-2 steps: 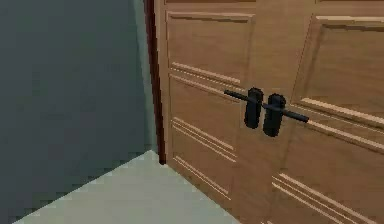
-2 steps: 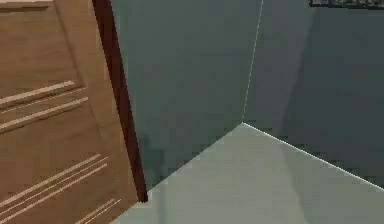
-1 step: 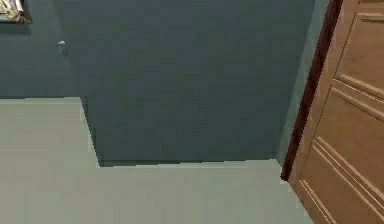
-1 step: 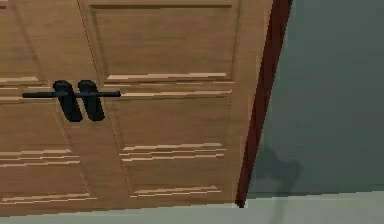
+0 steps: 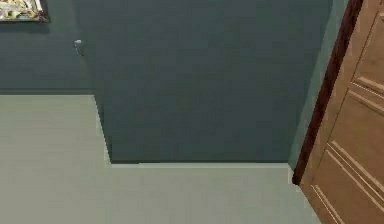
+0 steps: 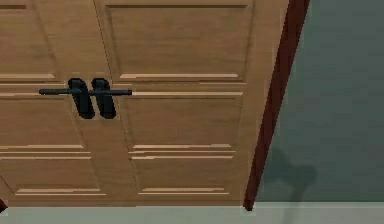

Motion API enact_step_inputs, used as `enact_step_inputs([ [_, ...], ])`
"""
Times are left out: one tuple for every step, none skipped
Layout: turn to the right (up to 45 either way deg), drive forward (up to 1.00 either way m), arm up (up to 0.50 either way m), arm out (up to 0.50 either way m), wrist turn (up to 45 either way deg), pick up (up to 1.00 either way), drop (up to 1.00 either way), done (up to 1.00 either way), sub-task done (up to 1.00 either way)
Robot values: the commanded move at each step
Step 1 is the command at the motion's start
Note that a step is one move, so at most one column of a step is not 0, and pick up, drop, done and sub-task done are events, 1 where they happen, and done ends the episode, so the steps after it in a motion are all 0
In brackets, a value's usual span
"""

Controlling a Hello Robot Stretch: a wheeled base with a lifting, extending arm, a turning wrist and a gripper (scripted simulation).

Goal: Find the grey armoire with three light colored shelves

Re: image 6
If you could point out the brown panelled wooden door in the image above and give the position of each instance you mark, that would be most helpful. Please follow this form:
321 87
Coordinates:
40 140
186 126

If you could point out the dark red door frame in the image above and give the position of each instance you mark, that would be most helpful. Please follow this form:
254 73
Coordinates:
276 100

